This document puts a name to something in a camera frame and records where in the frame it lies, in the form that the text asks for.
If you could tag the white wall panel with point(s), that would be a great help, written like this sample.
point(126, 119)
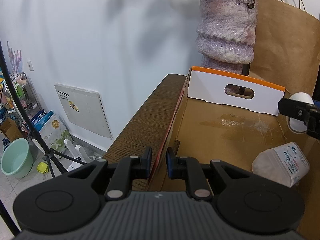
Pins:
point(82, 110)

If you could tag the blue white bag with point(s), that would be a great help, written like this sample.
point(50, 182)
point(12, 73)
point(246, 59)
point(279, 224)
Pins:
point(41, 118)

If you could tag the white plastic container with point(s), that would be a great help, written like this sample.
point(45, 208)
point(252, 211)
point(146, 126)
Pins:
point(275, 165)

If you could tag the purple mottled ceramic vase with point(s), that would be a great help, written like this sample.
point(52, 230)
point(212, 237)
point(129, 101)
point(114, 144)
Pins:
point(225, 30)

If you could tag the green plastic basin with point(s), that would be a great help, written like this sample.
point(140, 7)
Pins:
point(15, 165)

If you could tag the white green rice bag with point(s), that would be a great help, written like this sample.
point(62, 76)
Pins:
point(56, 135)

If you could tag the purple wall sticker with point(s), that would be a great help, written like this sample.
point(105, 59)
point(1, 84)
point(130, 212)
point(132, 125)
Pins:
point(15, 60)

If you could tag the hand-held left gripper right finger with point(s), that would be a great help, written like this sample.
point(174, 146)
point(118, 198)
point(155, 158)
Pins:
point(170, 165)

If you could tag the cardboard box with orange rim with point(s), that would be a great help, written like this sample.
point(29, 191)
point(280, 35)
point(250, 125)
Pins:
point(225, 135)

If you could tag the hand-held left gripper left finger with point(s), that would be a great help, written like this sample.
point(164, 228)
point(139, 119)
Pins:
point(149, 161)

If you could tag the white tape roll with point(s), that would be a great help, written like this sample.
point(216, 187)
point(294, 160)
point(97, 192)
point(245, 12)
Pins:
point(302, 97)

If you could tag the brown paper bag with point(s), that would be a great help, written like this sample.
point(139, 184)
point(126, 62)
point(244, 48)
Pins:
point(282, 42)

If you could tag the yellow plastic cup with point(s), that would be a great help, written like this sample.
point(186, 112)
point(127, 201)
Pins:
point(42, 167)

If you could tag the white floor stand device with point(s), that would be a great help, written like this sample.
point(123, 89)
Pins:
point(80, 152)

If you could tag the black tripod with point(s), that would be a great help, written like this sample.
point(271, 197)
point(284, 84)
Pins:
point(30, 130)

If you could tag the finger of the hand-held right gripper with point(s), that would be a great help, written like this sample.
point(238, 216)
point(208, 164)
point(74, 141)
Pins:
point(292, 108)

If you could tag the small brown cardboard box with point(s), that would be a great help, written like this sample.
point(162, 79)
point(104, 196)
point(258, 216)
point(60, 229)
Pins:
point(10, 130)

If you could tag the white wall outlet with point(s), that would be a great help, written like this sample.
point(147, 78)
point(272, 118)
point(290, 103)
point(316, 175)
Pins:
point(30, 65)

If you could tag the metal storage rack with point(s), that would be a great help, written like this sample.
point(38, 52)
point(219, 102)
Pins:
point(25, 85)

